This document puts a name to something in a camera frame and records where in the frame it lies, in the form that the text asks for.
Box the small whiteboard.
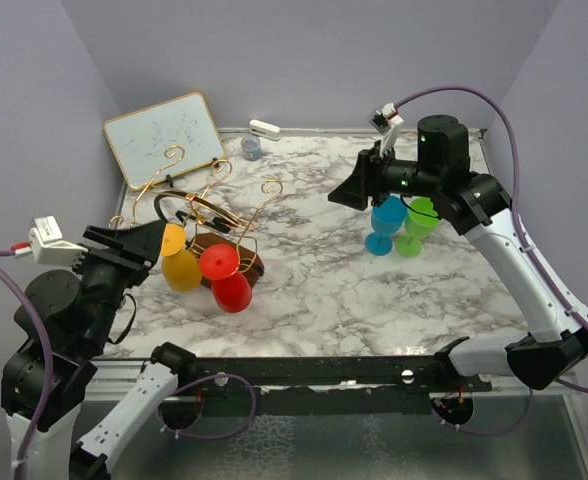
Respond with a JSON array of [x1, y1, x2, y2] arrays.
[[102, 92, 226, 191]]

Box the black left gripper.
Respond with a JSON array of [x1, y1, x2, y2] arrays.
[[74, 218, 169, 348]]

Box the yellow plastic wine glass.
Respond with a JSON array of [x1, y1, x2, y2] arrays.
[[160, 223, 202, 292]]

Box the small blue-lidded jar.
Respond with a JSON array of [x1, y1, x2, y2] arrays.
[[240, 135, 263, 161]]

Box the white eraser block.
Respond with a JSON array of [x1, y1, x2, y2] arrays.
[[248, 119, 281, 141]]

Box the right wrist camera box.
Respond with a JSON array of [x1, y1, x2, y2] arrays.
[[368, 102, 405, 150]]

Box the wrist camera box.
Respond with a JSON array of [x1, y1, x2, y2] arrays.
[[12, 215, 88, 267], [368, 102, 405, 150]]

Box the blue plastic wine glass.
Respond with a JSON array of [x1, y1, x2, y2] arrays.
[[365, 196, 407, 256]]

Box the red plastic wine glass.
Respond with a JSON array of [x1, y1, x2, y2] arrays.
[[199, 244, 252, 313]]

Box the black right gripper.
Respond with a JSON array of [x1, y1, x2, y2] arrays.
[[328, 140, 440, 210]]

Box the black front mounting rail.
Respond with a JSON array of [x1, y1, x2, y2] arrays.
[[161, 352, 491, 394]]

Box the gold wire glass rack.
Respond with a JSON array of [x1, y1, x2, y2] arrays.
[[128, 145, 283, 288]]

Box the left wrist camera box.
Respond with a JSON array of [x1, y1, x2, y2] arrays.
[[12, 215, 88, 267]]

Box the green plastic wine glass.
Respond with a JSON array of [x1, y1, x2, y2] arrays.
[[394, 197, 440, 258]]

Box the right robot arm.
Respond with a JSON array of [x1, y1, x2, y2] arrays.
[[328, 107, 588, 391]]

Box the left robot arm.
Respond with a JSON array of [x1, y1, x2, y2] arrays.
[[1, 216, 195, 479]]

